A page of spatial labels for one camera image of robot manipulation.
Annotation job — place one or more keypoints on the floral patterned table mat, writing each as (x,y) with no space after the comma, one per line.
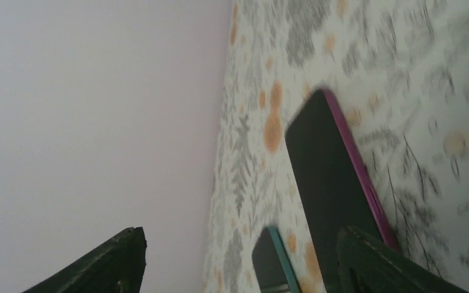
(400,72)

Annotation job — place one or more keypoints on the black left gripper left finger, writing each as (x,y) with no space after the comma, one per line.
(117,265)

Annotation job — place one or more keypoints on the black phone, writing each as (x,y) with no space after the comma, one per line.
(273,269)

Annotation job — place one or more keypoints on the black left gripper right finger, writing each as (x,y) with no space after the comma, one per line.
(365,264)

